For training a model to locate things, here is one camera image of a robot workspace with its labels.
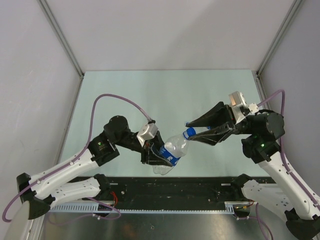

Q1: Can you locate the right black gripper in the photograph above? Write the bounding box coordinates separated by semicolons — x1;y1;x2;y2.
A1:
185;99;254;145

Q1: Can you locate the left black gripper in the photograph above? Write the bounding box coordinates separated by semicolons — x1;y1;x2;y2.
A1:
114;130;175;167

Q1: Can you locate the clear bottle blue cap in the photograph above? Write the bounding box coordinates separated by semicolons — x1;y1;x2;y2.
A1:
153;127;196;176

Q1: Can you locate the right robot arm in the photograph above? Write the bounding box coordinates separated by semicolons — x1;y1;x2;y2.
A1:
186;101;320;240

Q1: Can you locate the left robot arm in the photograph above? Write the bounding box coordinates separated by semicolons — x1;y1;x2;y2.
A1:
16;115;179;220

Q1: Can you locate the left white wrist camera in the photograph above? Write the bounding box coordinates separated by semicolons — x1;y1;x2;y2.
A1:
136;120;159;147

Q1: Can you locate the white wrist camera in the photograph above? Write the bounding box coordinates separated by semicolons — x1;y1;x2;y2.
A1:
136;120;159;147
229;91;259;124

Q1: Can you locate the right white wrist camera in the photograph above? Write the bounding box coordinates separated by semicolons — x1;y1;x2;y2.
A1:
229;91;259;124

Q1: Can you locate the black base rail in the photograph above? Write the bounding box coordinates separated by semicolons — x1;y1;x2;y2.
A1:
96;176;254;212

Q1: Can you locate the grey slotted cable duct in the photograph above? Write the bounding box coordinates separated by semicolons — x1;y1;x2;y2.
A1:
49;201;251;215

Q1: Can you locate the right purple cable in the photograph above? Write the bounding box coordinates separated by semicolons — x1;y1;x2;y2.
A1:
257;89;320;208

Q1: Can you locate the right aluminium frame post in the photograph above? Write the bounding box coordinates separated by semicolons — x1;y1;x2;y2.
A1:
256;0;305;76

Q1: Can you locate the aluminium frame post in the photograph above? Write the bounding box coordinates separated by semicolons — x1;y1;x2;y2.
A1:
256;0;305;76
37;0;84;79

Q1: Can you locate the left aluminium frame post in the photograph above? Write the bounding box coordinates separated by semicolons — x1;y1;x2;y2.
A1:
37;0;84;79

